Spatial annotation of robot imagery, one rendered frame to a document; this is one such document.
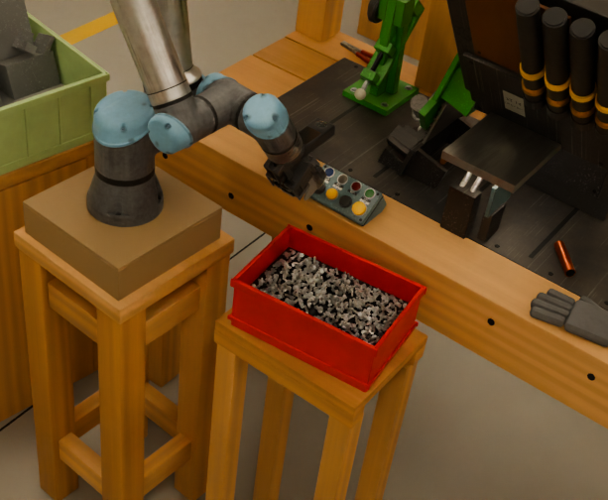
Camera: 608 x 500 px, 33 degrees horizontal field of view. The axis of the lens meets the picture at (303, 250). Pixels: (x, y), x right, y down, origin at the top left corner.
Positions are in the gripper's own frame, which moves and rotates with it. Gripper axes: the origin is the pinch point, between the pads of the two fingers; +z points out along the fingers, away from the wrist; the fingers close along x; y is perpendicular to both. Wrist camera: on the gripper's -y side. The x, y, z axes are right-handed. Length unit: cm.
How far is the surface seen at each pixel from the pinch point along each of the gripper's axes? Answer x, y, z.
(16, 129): -63, 24, -10
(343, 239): 9.2, 6.2, 7.7
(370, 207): 12.3, -1.4, 2.9
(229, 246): -7.7, 21.2, -0.9
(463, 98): 18.0, -29.9, -1.7
